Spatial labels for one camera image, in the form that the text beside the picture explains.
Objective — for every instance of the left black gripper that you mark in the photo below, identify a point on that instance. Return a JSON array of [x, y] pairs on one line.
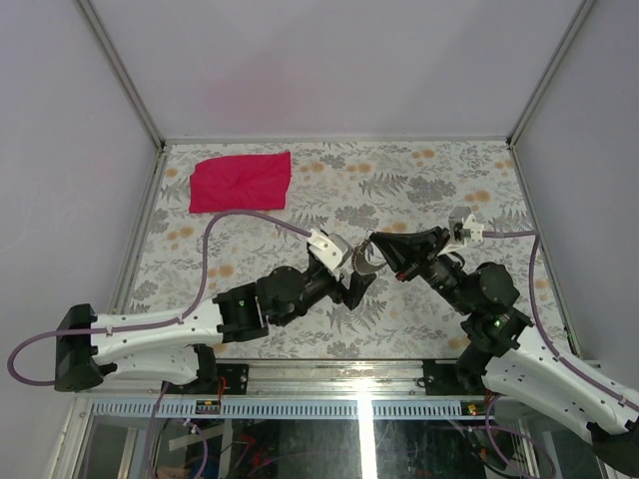
[[356, 289]]

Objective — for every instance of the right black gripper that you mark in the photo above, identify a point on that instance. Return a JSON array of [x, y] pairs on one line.
[[405, 251]]

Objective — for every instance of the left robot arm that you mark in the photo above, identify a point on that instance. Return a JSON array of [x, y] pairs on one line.
[[176, 347]]

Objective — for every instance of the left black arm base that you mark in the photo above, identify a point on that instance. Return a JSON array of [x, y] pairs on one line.
[[233, 378]]

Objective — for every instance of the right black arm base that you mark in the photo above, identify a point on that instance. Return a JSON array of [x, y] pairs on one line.
[[439, 378]]

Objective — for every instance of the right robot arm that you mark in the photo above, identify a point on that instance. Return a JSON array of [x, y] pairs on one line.
[[509, 351]]

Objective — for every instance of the pink folded cloth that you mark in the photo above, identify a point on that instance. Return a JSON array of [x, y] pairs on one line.
[[254, 182]]

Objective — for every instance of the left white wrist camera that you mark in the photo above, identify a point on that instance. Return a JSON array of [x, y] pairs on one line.
[[332, 251]]

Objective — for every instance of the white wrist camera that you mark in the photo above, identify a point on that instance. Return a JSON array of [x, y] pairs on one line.
[[464, 228], [332, 251]]

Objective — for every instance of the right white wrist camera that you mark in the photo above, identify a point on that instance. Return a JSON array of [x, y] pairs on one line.
[[464, 228]]

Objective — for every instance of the aluminium front rail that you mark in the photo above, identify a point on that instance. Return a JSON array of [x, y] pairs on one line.
[[329, 376]]

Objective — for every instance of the white slotted cable duct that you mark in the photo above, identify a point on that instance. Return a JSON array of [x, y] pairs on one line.
[[239, 408]]

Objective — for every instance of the right aluminium frame post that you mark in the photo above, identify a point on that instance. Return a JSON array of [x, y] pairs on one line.
[[574, 27]]

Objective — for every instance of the aluminium frame post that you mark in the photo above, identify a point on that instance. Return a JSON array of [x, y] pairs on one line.
[[106, 45], [574, 27]]

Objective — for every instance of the left aluminium frame post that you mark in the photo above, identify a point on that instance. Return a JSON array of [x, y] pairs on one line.
[[106, 45]]

